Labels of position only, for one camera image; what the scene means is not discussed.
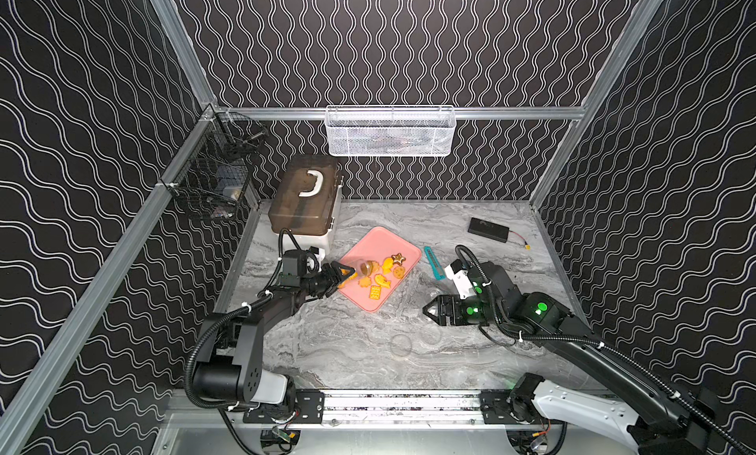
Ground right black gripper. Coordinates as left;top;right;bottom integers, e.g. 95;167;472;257
419;294;504;327

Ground clear jar orange cookies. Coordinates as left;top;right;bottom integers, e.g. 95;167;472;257
338;269;360;289

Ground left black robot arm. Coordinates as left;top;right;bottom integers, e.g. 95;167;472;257
183;229;356;418

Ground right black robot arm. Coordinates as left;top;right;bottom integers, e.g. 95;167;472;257
422;244;753;454

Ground teal utility knife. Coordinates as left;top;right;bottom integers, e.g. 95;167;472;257
423;246;446;281

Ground orange fish cookie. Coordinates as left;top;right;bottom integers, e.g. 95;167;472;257
374;275;392;289

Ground pink plastic tray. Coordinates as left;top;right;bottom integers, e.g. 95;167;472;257
339;227;421;313

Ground yellow square waffle cookie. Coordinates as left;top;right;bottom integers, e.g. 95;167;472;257
369;286;382;301

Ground brown lid storage box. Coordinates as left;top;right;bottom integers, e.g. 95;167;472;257
268;155;343;256

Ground black battery pack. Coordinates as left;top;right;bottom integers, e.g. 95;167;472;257
468;218;510;244

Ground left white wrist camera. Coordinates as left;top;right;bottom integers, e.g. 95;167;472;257
307;246;326;266

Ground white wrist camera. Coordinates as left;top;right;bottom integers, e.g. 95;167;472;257
444;259;478;300
307;246;326;266

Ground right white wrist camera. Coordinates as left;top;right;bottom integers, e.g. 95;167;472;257
444;259;478;300

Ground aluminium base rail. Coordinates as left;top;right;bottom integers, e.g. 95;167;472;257
170;388;639;427

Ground white wire basket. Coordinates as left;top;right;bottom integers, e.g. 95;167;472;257
324;105;457;157

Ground black wire basket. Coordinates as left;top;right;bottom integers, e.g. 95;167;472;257
169;111;270;222

